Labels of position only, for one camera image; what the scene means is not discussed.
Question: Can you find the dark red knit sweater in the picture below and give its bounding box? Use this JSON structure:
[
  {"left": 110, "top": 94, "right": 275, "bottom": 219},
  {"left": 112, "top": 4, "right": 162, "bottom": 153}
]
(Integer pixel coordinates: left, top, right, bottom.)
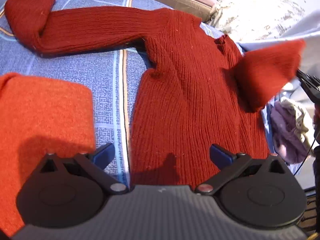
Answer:
[{"left": 5, "top": 0, "right": 305, "bottom": 186}]

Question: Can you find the lilac crumpled garment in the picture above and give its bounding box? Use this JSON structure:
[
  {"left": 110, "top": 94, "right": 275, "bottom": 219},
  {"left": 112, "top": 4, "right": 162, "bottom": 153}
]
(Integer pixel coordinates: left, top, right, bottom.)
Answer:
[{"left": 270, "top": 96, "right": 318, "bottom": 165}]

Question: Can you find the folded orange knit garment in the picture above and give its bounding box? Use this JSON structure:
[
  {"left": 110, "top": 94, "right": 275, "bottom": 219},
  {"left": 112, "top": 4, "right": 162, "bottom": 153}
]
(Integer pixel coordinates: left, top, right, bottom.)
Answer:
[{"left": 1, "top": 73, "right": 95, "bottom": 236}]

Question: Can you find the floral cream blanket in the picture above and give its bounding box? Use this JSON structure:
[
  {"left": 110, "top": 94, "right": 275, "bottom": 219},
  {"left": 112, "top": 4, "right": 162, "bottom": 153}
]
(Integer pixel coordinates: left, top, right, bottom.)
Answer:
[{"left": 208, "top": 0, "right": 319, "bottom": 42}]

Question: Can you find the blue plaid bed sheet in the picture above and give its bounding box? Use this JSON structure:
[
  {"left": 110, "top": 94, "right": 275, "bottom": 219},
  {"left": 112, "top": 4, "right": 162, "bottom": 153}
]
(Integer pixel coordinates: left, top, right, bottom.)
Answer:
[{"left": 0, "top": 0, "right": 276, "bottom": 188}]

